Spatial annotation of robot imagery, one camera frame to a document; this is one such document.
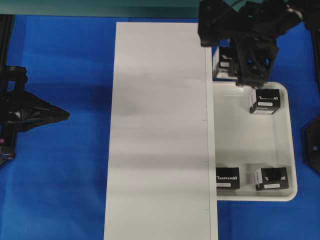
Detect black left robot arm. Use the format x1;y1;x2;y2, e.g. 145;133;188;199
0;14;70;165

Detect teal panel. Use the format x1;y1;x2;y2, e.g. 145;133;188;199
0;0;200;18

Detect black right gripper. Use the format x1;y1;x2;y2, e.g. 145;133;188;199
197;0;302;87

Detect black white box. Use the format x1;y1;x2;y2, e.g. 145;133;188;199
249;88;281;115
216;167;240;190
254;167;289;191
212;46;238;80

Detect blue table mat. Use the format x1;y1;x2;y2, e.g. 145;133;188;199
0;15;320;240

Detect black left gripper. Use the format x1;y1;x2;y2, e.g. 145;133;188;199
0;66;70;132

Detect white plastic tray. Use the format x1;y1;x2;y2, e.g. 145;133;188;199
212;81;298;202

